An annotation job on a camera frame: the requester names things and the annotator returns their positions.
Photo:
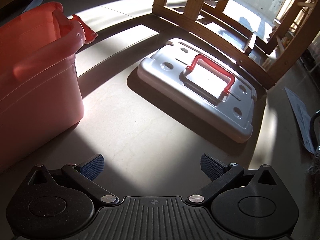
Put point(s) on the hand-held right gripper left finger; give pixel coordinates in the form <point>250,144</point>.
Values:
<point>92,168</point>

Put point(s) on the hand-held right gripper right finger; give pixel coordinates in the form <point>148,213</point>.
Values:
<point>212,167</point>

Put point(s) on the pink plastic storage bin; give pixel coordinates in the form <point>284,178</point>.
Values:
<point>37,80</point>

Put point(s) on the white paper sheet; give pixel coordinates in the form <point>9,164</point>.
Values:
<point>301,115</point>

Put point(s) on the black curved tube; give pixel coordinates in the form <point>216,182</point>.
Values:
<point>312,130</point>

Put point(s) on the blue paper sheet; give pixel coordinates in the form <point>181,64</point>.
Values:
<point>32,5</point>

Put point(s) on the wooden chair frame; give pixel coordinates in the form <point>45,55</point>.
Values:
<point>197,26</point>

